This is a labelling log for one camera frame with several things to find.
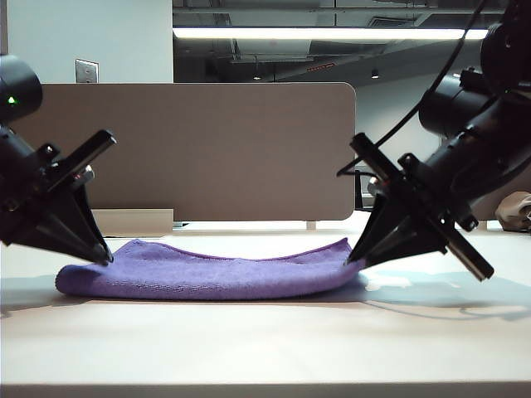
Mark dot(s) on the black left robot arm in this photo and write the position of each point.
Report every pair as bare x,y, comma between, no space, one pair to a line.
16,91

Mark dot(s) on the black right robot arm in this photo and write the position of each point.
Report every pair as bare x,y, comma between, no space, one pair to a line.
456,108

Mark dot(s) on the beige crumpled cloth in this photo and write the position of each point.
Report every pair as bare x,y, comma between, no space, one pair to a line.
514,211

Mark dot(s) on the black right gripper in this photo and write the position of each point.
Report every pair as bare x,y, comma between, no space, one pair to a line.
369,154

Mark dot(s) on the purple microfibre cloth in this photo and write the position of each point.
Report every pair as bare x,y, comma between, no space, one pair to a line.
207,278

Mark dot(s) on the narrow brown desk partition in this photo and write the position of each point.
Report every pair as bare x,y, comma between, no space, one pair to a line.
485,211

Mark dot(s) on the long ceiling light strip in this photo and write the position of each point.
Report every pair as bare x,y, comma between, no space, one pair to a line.
290,33

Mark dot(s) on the wide brown desk partition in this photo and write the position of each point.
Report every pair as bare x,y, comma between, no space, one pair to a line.
228,145

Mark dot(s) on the white partition foot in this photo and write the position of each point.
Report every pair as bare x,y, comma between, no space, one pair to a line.
311,226

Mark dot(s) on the metal wall switch plate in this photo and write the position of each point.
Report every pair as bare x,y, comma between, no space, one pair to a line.
87,72

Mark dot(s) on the black office chair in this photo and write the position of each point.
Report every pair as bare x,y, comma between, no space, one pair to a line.
357,190

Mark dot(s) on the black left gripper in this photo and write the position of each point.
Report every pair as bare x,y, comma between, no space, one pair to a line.
83,157

